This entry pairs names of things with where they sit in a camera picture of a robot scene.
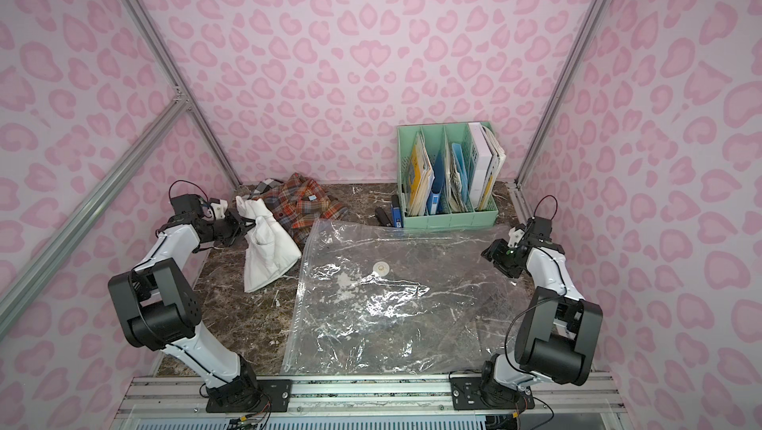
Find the red plaid shirt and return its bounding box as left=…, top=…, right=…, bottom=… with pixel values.
left=261, top=173, right=349, bottom=249

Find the clear plastic vacuum bag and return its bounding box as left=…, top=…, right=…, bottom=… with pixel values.
left=281, top=221, right=532, bottom=376

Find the black white checkered shirt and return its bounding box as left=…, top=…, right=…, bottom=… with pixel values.
left=249, top=178, right=283, bottom=198

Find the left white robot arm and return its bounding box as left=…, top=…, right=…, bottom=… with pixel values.
left=108, top=214, right=259, bottom=407

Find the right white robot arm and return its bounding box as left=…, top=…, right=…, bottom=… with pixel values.
left=482, top=239, right=603, bottom=393

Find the blue folder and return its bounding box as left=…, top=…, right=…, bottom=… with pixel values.
left=427, top=151, right=446, bottom=216

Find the white book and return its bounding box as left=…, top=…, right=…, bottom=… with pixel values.
left=468, top=122, right=506, bottom=211

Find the green desk file organizer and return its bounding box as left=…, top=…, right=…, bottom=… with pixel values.
left=397, top=122, right=498, bottom=229

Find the blue marker box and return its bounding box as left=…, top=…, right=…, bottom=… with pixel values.
left=391, top=194, right=403, bottom=228

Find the yellow book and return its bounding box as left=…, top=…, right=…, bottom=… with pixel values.
left=407, top=130, right=434, bottom=217

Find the black small object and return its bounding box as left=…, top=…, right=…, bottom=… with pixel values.
left=374, top=207, right=392, bottom=228

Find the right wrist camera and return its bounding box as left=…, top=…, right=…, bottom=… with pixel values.
left=524, top=217, right=553, bottom=247

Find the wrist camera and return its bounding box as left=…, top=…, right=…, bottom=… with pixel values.
left=170, top=194, right=208, bottom=220
left=524, top=217, right=553, bottom=247

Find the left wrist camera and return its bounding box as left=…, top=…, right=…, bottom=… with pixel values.
left=170, top=194, right=208, bottom=220

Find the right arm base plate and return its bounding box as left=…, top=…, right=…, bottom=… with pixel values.
left=448, top=374, right=535, bottom=413

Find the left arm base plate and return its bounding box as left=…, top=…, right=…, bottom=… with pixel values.
left=206, top=380, right=293, bottom=414

